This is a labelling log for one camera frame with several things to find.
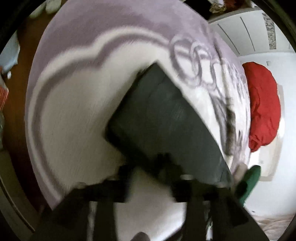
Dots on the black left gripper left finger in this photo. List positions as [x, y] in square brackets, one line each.
[87, 211]

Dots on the grey plush slippers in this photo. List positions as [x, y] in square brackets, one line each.
[49, 6]

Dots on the purple white floral blanket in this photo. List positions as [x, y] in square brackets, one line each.
[87, 59]

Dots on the red pillow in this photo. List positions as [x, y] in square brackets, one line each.
[265, 109]

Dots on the grey plastic package bag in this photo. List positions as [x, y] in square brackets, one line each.
[10, 53]

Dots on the black leather jacket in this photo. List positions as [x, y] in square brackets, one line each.
[157, 129]

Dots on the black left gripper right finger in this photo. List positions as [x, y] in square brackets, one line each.
[211, 208]

